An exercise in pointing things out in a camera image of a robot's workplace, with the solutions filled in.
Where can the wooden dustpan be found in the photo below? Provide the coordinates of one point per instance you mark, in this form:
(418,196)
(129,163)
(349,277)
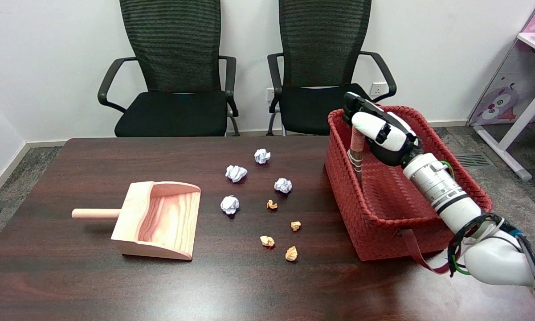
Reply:
(165,218)

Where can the white crumpled paper ball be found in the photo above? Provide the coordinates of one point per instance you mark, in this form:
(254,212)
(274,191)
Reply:
(236,173)
(262,156)
(283,185)
(230,204)

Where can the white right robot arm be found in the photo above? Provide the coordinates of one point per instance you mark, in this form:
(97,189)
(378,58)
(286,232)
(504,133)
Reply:
(445,191)

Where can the black mesh office chair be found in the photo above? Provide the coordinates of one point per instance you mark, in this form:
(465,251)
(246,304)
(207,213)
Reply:
(173,111)
(320,44)

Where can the grey floor vent grille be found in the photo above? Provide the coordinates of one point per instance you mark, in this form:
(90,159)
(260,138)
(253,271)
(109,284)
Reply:
(473,159)

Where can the orange crumpled paper ball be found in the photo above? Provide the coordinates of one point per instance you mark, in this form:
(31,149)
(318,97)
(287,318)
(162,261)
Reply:
(296,225)
(271,204)
(267,241)
(291,253)

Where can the white wall socket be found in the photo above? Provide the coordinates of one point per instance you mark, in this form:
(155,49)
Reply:
(270,92)
(377,88)

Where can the red woven basket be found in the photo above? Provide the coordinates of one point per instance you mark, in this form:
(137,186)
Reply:
(383,196)

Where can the pink white children's desk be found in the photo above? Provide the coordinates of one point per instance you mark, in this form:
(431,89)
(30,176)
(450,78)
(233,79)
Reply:
(503,98)

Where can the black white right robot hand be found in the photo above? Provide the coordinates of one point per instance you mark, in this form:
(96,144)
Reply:
(390,133)

